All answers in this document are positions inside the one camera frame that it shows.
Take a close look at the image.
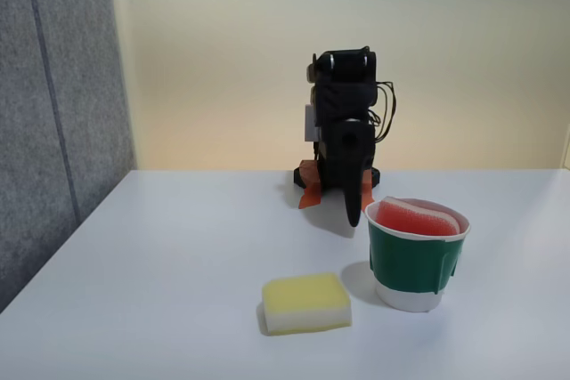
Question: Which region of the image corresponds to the red sponge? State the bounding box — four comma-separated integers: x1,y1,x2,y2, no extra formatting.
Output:
373,196,462,238

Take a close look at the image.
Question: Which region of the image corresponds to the orange tape strip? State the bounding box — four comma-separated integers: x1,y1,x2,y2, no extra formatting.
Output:
359,169,379,206
297,158,323,211

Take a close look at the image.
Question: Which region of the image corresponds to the white paper cup green band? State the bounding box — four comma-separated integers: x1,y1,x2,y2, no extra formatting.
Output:
363,196,472,313

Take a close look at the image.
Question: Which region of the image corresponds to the yellow sponge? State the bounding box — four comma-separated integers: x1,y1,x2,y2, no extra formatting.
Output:
260,271,354,337

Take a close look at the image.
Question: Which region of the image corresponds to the grey fabric partition panel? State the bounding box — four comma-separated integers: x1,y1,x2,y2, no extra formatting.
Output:
0,0,137,315

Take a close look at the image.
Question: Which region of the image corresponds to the black cable bundle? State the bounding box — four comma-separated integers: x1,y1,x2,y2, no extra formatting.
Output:
367,80,401,144

